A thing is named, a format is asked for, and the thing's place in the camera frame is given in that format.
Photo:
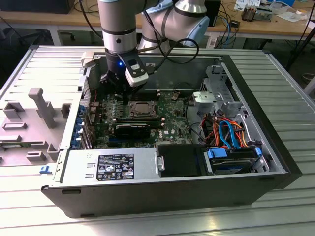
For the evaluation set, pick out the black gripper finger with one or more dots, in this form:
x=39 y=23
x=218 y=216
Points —
x=124 y=93

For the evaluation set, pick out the white papers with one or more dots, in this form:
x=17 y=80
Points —
x=291 y=14

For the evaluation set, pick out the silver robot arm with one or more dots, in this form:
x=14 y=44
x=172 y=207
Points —
x=118 y=24

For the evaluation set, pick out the small black device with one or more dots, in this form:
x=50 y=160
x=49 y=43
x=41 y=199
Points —
x=235 y=23

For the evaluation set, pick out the green motherboard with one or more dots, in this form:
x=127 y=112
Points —
x=177 y=118

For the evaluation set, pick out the metal locking lever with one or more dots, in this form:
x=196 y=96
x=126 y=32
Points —
x=142 y=101
x=145 y=116

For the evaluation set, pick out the RAM slot black clips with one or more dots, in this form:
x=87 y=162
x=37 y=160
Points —
x=152 y=91
x=152 y=95

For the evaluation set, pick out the black equipment case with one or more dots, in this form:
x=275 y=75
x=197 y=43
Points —
x=37 y=6

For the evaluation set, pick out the silver metal drive cage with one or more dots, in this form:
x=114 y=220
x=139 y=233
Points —
x=211 y=98

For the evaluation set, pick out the grey desk device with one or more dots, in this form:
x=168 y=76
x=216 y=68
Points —
x=264 y=13

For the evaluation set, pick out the silver power supply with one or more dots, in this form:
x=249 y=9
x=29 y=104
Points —
x=78 y=162

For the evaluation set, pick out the tall black box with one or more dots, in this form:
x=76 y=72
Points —
x=214 y=12

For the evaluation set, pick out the wooden workbench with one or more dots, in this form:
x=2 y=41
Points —
x=73 y=19

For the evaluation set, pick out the grey parts rack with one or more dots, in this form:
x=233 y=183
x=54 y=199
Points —
x=37 y=137

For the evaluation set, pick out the hard disk in blue carrier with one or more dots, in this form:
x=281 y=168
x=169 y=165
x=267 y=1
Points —
x=216 y=155

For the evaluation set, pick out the blue plastic clip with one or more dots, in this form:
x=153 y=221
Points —
x=45 y=169

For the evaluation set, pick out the RAM stick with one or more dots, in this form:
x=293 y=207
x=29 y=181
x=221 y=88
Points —
x=11 y=146

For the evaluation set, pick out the CPU socket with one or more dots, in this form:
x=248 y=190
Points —
x=132 y=113

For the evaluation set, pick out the white camera black bracket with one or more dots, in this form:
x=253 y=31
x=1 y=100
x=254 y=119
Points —
x=135 y=71

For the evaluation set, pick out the black drive bay box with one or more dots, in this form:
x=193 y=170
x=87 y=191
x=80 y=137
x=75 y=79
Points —
x=182 y=159

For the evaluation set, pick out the black silver PC case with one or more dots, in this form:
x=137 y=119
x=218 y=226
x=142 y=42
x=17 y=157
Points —
x=147 y=196

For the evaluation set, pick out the copper coil transformer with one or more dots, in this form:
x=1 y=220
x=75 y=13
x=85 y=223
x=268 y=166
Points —
x=248 y=13

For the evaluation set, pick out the black graphics card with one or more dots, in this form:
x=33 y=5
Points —
x=133 y=131

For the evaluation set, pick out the round coin battery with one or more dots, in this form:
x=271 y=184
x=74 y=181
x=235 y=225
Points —
x=175 y=96

